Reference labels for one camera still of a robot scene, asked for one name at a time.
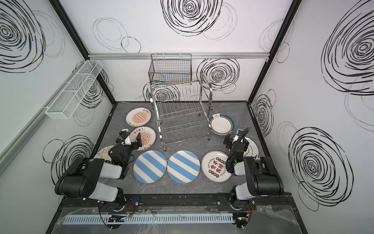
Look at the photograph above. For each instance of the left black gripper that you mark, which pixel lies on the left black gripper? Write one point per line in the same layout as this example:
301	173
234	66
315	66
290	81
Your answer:
133	143

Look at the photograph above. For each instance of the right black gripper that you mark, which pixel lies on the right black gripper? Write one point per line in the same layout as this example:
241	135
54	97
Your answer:
233	141

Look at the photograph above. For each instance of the blue striped plate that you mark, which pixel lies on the blue striped plate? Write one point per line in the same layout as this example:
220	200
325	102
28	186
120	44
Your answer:
150	166
183	166

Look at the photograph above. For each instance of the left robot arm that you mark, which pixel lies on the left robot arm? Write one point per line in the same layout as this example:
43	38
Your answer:
81	179

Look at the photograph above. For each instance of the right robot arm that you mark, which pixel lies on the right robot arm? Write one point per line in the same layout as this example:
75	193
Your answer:
261	176

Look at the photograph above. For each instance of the steel two-tier dish rack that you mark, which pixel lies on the steel two-tier dish rack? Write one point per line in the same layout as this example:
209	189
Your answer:
182	109

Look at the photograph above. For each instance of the orange sunburst plate near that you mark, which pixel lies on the orange sunburst plate near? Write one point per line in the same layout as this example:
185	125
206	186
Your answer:
148	137

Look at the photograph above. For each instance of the orange sunburst plate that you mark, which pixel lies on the orange sunburst plate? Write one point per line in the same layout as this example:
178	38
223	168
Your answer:
148	137
138	117

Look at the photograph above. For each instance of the green rimmed white plate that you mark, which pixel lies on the green rimmed white plate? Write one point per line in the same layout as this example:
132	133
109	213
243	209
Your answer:
221	124

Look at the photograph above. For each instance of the orange sunburst plate far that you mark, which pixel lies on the orange sunburst plate far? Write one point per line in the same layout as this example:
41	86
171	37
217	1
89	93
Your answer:
138	117

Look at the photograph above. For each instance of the white plate green emblem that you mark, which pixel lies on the white plate green emblem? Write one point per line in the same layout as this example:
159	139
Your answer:
252	147

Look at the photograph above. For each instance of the white plate red characters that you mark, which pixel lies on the white plate red characters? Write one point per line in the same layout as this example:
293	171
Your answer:
213	166

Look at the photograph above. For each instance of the cream floral plate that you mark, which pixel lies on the cream floral plate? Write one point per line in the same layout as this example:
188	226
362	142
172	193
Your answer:
104	154

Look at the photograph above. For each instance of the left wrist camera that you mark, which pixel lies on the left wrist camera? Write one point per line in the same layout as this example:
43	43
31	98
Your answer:
124	137

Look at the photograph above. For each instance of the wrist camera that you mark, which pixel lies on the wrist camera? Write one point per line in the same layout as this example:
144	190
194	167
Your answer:
124	137
238	134

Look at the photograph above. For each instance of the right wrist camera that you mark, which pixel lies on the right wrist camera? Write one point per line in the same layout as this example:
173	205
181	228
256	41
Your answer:
238	134

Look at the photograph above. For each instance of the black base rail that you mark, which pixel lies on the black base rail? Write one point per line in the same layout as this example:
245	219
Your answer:
216	202

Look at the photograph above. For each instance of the dark wire mesh basket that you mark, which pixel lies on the dark wire mesh basket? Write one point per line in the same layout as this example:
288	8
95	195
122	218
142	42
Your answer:
171	68

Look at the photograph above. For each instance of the white slotted cable duct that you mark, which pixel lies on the white slotted cable duct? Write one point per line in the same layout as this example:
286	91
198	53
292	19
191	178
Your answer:
91	219

